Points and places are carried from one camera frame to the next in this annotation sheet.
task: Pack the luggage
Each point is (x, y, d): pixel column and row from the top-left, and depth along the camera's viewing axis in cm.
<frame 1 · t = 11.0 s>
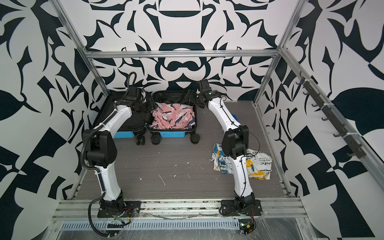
left hand: (154, 103, 94), fingers open
right hand: (190, 96, 93), fingers open
blue hard-shell suitcase: (140, 125, 94), point 13 cm above the table
pink patterned shirt: (168, 115, 109), point 5 cm above the table
white blue yellow patterned shirt: (259, 164, 85), point 6 cm above the table

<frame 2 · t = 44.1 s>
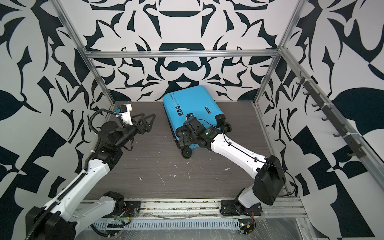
left hand: (148, 111, 70), fingers open
right hand: (187, 134, 80), fingers open
blue hard-shell suitcase: (197, 101, 97), point 20 cm above the table
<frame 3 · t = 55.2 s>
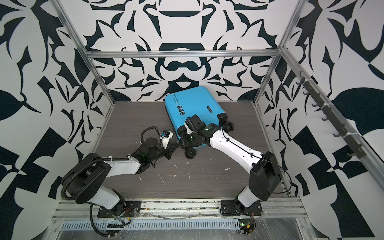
left hand: (180, 142, 85), fingers closed
right hand: (181, 141, 79), fingers open
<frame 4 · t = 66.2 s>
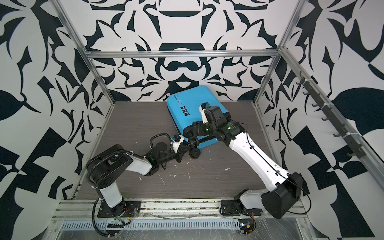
left hand: (191, 144, 85), fingers closed
right hand: (198, 124, 75), fingers open
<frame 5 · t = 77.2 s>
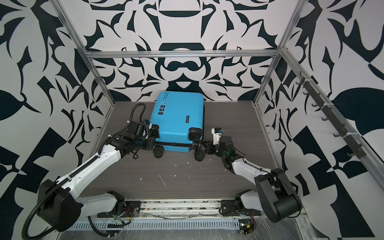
left hand: (151, 138, 82), fingers open
right hand: (205, 141, 87), fingers closed
blue hard-shell suitcase: (177, 121, 84), point 22 cm above the table
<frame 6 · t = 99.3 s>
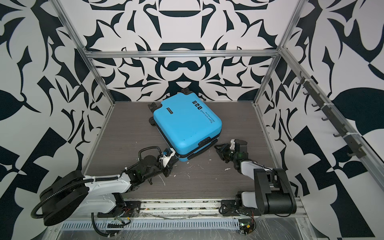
left hand: (178, 156, 80), fingers closed
right hand: (215, 146, 89), fingers open
blue hard-shell suitcase: (187, 123, 85), point 21 cm above the table
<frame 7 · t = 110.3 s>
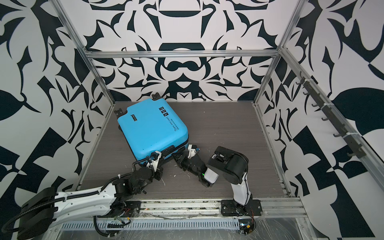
left hand: (163, 158, 79), fingers closed
right hand: (171, 155, 84), fingers closed
blue hard-shell suitcase: (152, 126, 93), point 14 cm above the table
